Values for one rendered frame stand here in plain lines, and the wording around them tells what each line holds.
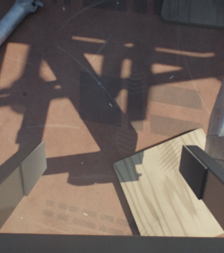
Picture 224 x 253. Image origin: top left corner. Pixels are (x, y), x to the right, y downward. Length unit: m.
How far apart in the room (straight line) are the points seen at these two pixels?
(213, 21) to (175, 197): 0.59
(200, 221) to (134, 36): 0.64
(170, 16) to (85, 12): 0.32
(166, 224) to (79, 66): 0.60
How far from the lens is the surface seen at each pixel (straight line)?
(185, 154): 0.17
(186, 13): 0.78
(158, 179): 0.60
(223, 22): 0.79
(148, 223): 0.63
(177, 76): 0.68
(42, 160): 0.17
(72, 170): 0.64
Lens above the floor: 0.61
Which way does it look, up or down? 81 degrees down
